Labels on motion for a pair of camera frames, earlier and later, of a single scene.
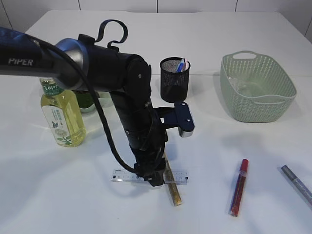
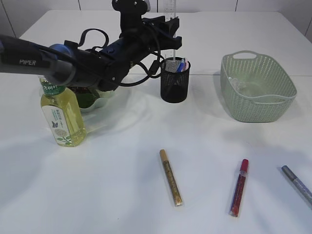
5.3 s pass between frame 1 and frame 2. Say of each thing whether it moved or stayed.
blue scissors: stayed
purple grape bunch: stayed
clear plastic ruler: moved
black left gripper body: moved
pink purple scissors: stayed
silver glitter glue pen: stayed
